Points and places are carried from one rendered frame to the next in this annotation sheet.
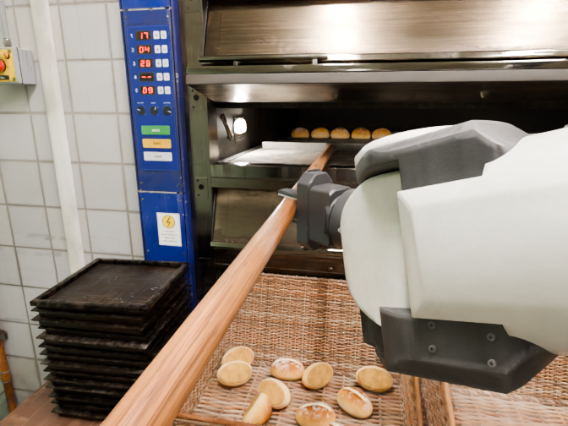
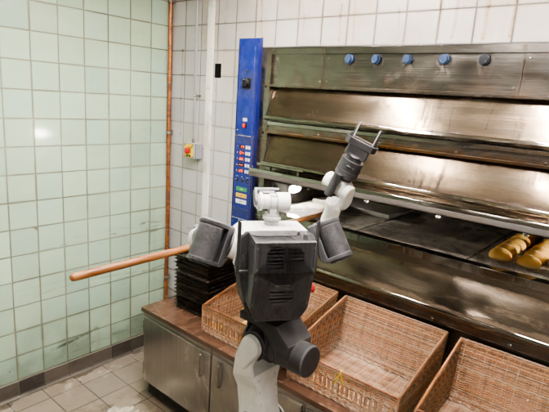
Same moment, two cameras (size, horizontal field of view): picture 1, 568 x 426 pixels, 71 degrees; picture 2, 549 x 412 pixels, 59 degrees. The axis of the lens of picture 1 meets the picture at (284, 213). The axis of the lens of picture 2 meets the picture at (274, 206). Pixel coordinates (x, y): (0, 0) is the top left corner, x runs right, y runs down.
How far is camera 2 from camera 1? 179 cm
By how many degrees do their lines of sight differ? 28
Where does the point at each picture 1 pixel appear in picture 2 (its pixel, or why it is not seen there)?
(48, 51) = (207, 145)
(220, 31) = (272, 149)
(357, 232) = not seen: hidden behind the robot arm
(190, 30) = (261, 146)
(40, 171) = (197, 198)
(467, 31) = (368, 168)
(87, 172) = (214, 203)
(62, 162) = (205, 196)
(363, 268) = not seen: hidden behind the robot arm
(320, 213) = not seen: hidden behind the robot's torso
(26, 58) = (198, 147)
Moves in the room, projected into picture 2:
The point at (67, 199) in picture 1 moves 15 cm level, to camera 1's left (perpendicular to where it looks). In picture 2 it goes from (204, 213) to (186, 209)
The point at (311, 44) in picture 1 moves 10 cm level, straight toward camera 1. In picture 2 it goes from (305, 162) to (296, 163)
